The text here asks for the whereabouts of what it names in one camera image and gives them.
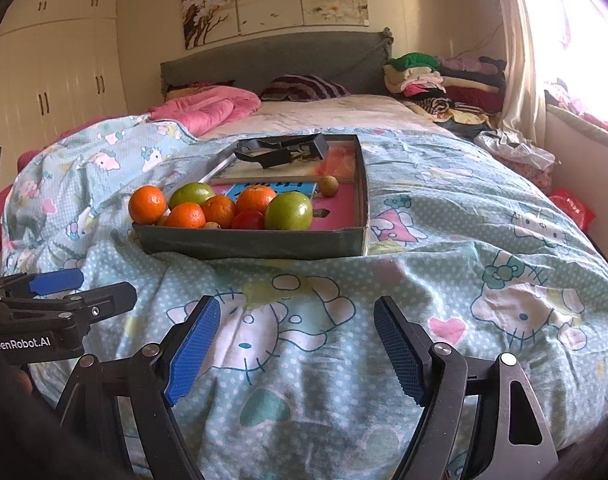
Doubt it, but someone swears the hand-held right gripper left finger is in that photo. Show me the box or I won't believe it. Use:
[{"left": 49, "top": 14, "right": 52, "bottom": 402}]
[{"left": 54, "top": 294, "right": 222, "bottom": 480}]

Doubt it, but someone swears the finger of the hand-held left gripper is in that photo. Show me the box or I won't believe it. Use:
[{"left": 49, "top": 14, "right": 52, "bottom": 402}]
[
  {"left": 6, "top": 281, "right": 137, "bottom": 332},
  {"left": 0, "top": 268, "right": 85, "bottom": 301}
]

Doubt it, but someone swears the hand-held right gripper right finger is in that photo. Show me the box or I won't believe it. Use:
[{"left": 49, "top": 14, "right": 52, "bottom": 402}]
[{"left": 373, "top": 296, "right": 559, "bottom": 480}]

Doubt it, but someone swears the orange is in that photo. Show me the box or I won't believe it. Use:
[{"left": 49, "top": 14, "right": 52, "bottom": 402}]
[
  {"left": 165, "top": 202, "right": 207, "bottom": 229},
  {"left": 236, "top": 185, "right": 279, "bottom": 215},
  {"left": 202, "top": 195, "right": 237, "bottom": 229},
  {"left": 129, "top": 186, "right": 167, "bottom": 225}
]

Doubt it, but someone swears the grey cardboard box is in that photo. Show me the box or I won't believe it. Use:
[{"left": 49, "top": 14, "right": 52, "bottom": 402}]
[{"left": 133, "top": 134, "right": 372, "bottom": 261}]

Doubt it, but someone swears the red tomato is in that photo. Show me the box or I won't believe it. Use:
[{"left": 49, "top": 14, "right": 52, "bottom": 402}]
[{"left": 231, "top": 210, "right": 265, "bottom": 231}]

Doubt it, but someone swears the person's left hand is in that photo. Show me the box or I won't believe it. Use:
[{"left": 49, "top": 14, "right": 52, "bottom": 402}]
[{"left": 14, "top": 367, "right": 35, "bottom": 397}]

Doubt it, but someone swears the cartoon cat printed blanket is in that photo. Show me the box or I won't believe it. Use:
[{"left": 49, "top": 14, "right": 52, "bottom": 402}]
[{"left": 0, "top": 115, "right": 608, "bottom": 480}]

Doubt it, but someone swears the large green citrus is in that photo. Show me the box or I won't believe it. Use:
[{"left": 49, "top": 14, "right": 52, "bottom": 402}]
[{"left": 169, "top": 183, "right": 215, "bottom": 211}]

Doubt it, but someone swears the pink book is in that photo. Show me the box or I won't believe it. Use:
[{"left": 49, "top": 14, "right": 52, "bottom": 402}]
[{"left": 209, "top": 180, "right": 359, "bottom": 231}]

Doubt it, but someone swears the small green citrus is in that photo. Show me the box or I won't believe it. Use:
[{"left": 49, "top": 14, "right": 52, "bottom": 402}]
[{"left": 264, "top": 191, "right": 313, "bottom": 231}]

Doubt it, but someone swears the pink quilt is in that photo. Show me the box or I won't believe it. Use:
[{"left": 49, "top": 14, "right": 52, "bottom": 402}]
[{"left": 148, "top": 85, "right": 262, "bottom": 128}]

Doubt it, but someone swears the white wardrobe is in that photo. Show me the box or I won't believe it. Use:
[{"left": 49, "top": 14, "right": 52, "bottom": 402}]
[{"left": 0, "top": 0, "right": 130, "bottom": 161}]

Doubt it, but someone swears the red bag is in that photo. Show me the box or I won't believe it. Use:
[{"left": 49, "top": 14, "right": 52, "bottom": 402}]
[{"left": 548, "top": 189, "right": 597, "bottom": 233}]

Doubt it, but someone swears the white crumpled cloth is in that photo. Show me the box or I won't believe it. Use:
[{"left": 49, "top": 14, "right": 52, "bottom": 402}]
[{"left": 474, "top": 129, "right": 557, "bottom": 171}]

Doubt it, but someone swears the beige bed sheet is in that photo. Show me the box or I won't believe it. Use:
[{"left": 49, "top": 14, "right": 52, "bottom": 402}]
[{"left": 204, "top": 95, "right": 455, "bottom": 141}]

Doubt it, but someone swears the beige window ledge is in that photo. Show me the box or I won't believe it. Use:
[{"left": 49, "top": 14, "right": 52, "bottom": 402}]
[{"left": 544, "top": 105, "right": 608, "bottom": 246}]

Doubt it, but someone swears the pile of folded clothes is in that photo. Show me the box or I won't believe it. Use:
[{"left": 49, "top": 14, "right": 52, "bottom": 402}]
[{"left": 383, "top": 51, "right": 508, "bottom": 126}]

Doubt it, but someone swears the striped pillow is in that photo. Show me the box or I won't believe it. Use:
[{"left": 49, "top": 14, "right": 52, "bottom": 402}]
[{"left": 260, "top": 75, "right": 351, "bottom": 102}]

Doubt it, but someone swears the grey-green headboard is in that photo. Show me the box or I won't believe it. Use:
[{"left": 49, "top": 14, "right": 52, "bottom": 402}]
[{"left": 160, "top": 27, "right": 395, "bottom": 101}]

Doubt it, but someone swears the pink floral cloth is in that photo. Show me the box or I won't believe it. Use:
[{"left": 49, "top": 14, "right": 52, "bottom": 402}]
[{"left": 544, "top": 77, "right": 608, "bottom": 141}]

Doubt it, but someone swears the cream curtain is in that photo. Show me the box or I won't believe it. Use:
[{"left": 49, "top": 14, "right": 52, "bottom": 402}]
[{"left": 501, "top": 0, "right": 547, "bottom": 146}]

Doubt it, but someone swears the black plastic frame tool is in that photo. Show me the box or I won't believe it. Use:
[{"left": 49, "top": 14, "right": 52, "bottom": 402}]
[{"left": 232, "top": 135, "right": 329, "bottom": 170}]

